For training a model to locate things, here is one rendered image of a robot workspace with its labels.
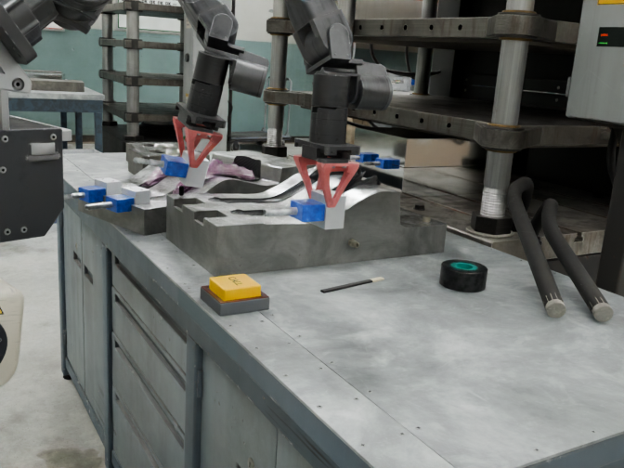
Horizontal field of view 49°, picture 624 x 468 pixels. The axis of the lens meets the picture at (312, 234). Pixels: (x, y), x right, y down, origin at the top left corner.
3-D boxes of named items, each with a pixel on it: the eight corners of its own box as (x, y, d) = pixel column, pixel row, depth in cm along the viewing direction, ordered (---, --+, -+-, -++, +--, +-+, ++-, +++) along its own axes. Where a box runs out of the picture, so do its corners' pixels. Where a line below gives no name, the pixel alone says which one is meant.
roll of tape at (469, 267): (460, 275, 126) (461, 256, 125) (495, 288, 120) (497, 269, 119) (429, 281, 121) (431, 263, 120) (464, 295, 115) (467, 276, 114)
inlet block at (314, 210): (270, 233, 104) (272, 199, 103) (256, 225, 108) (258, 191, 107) (344, 228, 110) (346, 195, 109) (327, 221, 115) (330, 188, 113)
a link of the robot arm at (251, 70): (210, 40, 130) (215, 10, 122) (269, 57, 132) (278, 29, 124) (196, 92, 125) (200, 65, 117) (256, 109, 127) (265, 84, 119)
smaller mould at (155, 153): (142, 180, 193) (142, 156, 192) (127, 171, 206) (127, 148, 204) (209, 178, 203) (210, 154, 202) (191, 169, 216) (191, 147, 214)
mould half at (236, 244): (214, 278, 115) (217, 199, 112) (165, 238, 137) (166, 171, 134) (444, 252, 140) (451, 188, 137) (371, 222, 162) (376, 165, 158)
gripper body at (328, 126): (327, 149, 114) (330, 104, 112) (361, 158, 106) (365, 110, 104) (292, 149, 111) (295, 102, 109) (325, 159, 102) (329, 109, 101)
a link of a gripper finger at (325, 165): (332, 200, 114) (337, 144, 112) (357, 209, 108) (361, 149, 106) (297, 201, 110) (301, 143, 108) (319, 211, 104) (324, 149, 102)
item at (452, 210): (488, 266, 159) (492, 236, 157) (251, 170, 267) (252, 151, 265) (700, 239, 200) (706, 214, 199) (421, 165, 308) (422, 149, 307)
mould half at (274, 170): (144, 236, 138) (144, 182, 135) (78, 210, 155) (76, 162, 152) (313, 207, 174) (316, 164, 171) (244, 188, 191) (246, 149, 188)
